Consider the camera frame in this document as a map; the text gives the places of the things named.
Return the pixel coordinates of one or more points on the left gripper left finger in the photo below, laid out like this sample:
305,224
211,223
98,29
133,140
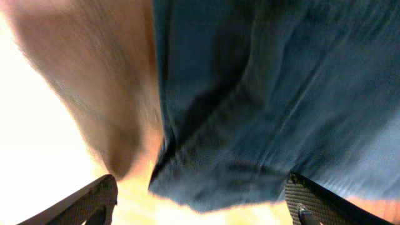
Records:
92,205

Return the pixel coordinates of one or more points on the dark blue garment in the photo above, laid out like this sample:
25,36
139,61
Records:
252,91

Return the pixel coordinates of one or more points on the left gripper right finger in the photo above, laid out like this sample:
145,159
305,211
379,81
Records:
310,203

